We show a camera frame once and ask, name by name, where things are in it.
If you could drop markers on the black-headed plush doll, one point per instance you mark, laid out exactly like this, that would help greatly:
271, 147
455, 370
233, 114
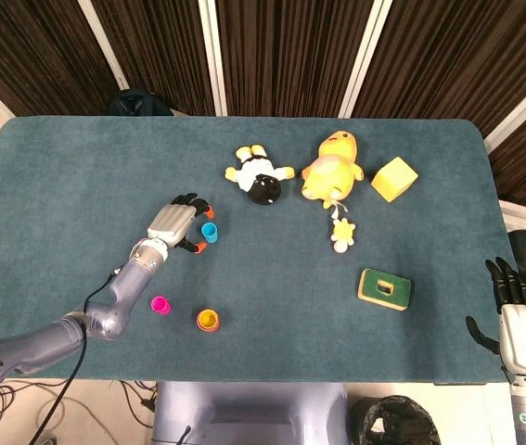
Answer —
262, 187

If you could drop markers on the orange plastic cup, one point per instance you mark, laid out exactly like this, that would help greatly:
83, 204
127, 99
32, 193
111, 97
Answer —
209, 329

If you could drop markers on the large yellow plush bear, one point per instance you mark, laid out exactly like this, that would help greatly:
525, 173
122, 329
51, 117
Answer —
332, 171

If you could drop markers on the black bag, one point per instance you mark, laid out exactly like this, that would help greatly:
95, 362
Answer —
137, 104

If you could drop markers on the teal table cloth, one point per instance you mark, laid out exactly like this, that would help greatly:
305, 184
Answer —
290, 301

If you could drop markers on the small yellow plush pendant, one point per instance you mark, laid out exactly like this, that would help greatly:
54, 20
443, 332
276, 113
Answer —
342, 234

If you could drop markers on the cyan plastic cup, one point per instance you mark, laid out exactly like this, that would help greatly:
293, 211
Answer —
209, 232

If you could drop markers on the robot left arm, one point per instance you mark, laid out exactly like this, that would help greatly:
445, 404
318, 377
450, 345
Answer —
58, 334

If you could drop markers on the magenta plastic cup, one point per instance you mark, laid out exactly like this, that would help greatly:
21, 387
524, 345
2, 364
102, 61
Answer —
160, 305

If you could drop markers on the yellow plastic cup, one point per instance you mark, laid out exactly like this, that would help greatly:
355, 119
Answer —
207, 318

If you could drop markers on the green-topped sponge block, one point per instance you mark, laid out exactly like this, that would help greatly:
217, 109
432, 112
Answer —
371, 285

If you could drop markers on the robot left five-finger hand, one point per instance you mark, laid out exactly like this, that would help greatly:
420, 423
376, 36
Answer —
172, 222

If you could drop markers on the black trash bin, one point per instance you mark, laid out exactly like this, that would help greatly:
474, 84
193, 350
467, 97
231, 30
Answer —
392, 422

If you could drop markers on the blue-grey robot torso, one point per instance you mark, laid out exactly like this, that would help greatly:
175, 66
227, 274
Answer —
248, 412

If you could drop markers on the yellow foam cube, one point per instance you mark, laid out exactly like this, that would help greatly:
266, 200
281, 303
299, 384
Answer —
394, 178

